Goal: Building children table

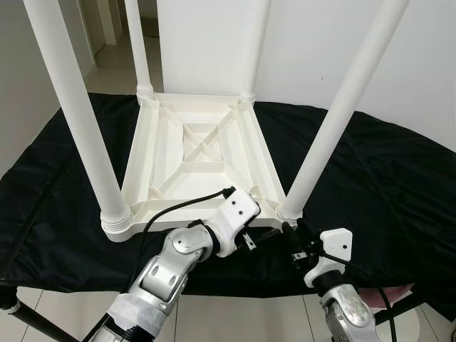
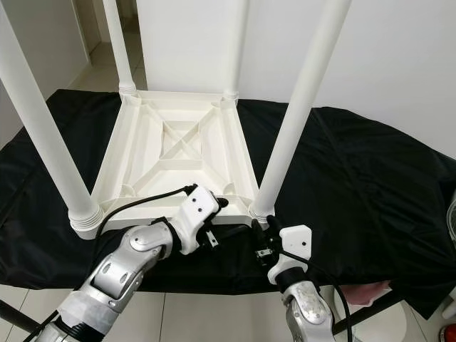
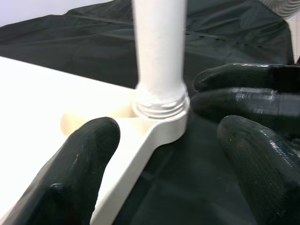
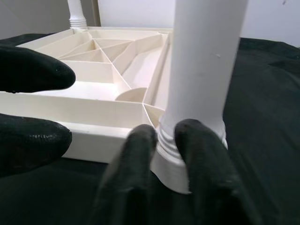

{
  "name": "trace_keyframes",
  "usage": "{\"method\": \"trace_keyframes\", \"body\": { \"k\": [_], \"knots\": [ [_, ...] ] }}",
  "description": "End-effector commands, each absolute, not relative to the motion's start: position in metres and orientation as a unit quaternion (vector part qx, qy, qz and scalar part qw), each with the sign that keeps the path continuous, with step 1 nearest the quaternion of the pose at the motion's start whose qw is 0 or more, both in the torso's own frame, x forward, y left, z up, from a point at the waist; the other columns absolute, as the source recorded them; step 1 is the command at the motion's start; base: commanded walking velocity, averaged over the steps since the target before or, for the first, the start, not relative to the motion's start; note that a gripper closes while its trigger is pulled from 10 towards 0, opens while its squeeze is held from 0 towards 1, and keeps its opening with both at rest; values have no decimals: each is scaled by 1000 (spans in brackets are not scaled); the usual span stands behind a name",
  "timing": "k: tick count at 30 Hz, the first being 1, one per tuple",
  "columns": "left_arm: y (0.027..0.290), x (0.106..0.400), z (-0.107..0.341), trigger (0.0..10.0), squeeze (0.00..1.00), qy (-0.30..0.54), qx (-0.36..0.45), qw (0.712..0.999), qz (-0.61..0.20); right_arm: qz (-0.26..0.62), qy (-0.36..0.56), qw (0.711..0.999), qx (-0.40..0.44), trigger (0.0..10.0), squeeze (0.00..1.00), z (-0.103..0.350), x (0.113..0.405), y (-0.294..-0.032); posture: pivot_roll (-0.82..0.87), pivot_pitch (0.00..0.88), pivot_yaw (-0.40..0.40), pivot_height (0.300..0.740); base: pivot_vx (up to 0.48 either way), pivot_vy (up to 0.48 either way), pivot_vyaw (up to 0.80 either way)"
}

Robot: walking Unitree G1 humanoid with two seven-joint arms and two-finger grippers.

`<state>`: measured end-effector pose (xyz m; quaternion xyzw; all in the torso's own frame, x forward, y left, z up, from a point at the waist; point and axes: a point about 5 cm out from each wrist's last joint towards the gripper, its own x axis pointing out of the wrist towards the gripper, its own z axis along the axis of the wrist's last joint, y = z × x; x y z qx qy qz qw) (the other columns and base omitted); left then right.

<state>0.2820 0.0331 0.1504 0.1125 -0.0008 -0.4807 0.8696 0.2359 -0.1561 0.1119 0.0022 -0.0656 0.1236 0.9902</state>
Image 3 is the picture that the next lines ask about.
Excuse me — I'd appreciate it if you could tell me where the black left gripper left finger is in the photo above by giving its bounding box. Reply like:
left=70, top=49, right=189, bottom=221
left=0, top=116, right=121, bottom=225

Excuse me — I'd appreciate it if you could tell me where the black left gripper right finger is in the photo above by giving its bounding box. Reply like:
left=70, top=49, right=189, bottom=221
left=217, top=114, right=300, bottom=225

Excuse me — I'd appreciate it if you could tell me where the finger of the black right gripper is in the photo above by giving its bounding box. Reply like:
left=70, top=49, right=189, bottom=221
left=193, top=63, right=300, bottom=93
left=190, top=87, right=300, bottom=139

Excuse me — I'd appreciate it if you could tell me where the white plastic table top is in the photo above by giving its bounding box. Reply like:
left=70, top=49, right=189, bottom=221
left=0, top=56, right=190, bottom=225

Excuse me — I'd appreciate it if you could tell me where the white plastic table leg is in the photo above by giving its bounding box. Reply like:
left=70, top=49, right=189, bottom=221
left=131, top=0, right=190, bottom=120

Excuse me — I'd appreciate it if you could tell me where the white standing fan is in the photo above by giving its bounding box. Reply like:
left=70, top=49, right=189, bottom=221
left=259, top=0, right=300, bottom=22

